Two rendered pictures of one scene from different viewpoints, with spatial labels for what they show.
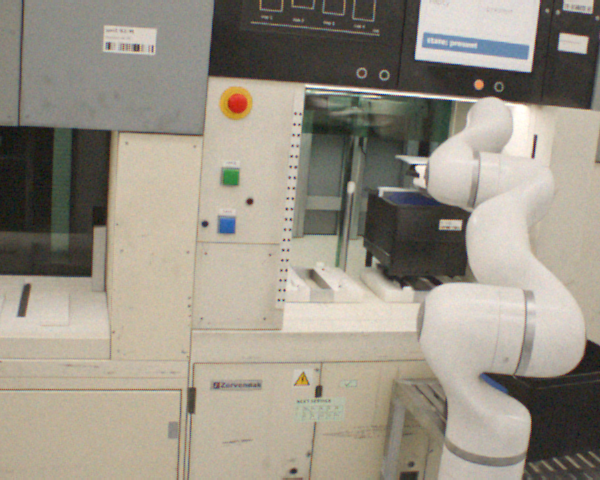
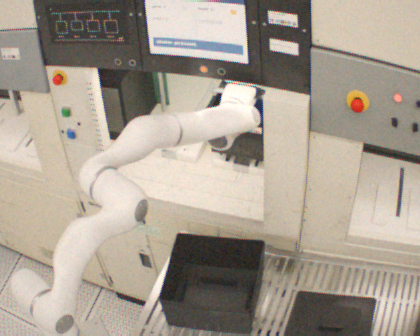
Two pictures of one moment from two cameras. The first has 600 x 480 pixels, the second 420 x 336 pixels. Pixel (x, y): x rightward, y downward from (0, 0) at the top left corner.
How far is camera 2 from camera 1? 158 cm
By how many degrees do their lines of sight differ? 45
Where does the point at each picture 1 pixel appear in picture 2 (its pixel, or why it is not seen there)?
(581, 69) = (296, 66)
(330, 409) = (152, 230)
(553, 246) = (278, 187)
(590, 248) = (324, 187)
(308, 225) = not seen: hidden behind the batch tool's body
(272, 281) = not seen: hidden behind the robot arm
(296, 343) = not seen: hidden behind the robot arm
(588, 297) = (326, 216)
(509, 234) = (60, 254)
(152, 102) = (25, 79)
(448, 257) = (254, 148)
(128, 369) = (53, 186)
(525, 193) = (95, 223)
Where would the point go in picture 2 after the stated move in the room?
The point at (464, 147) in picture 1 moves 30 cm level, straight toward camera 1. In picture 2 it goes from (94, 167) to (13, 227)
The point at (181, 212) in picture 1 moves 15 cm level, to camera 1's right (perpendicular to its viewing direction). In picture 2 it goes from (51, 125) to (75, 138)
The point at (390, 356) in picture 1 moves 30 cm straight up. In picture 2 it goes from (180, 215) to (170, 150)
